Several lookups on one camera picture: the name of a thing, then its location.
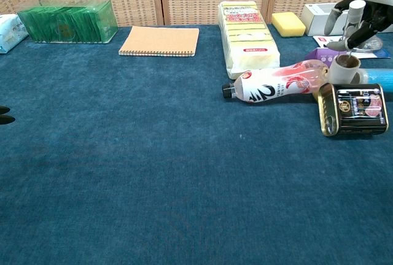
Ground dark blue table mat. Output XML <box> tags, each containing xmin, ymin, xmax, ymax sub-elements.
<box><xmin>0</xmin><ymin>24</ymin><xmax>393</xmax><ymax>265</ymax></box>

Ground correction tape blister pack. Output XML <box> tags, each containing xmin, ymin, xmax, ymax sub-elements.
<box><xmin>313</xmin><ymin>31</ymin><xmax>393</xmax><ymax>60</ymax></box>

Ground plastic bottle red white label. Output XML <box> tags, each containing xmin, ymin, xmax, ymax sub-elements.
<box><xmin>221</xmin><ymin>59</ymin><xmax>329</xmax><ymax>104</ymax></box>

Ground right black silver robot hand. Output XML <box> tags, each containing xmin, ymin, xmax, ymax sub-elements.
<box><xmin>325</xmin><ymin>0</ymin><xmax>393</xmax><ymax>52</ymax></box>

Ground small purple box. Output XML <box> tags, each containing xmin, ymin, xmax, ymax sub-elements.
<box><xmin>305</xmin><ymin>47</ymin><xmax>348</xmax><ymax>71</ymax></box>

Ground light blue wet wipes pack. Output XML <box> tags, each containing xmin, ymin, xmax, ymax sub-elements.
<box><xmin>0</xmin><ymin>13</ymin><xmax>29</xmax><ymax>55</ymax></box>

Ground black luncheon meat can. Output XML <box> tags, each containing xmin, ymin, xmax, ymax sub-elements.
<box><xmin>317</xmin><ymin>82</ymin><xmax>389</xmax><ymax>137</ymax></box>

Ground white power strip box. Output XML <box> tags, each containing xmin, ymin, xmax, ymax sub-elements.
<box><xmin>300</xmin><ymin>2</ymin><xmax>349</xmax><ymax>37</ymax></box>

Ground yellow sponge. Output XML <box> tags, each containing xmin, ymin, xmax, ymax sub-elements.
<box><xmin>271</xmin><ymin>12</ymin><xmax>307</xmax><ymax>38</ymax></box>

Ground brown spiral notebook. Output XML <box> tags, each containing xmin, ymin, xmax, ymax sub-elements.
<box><xmin>118</xmin><ymin>26</ymin><xmax>200</xmax><ymax>58</ymax></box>

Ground light blue cylinder tube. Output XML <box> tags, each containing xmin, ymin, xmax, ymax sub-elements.
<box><xmin>356</xmin><ymin>67</ymin><xmax>393</xmax><ymax>91</ymax></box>

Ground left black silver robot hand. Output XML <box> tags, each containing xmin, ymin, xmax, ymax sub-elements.
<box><xmin>0</xmin><ymin>105</ymin><xmax>16</xmax><ymax>126</ymax></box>

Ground yellow sponge multipack bag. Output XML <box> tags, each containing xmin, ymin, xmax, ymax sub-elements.
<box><xmin>217</xmin><ymin>0</ymin><xmax>281</xmax><ymax>79</ymax></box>

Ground clear box of green packets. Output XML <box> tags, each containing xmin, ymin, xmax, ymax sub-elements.
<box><xmin>17</xmin><ymin>0</ymin><xmax>119</xmax><ymax>44</ymax></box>

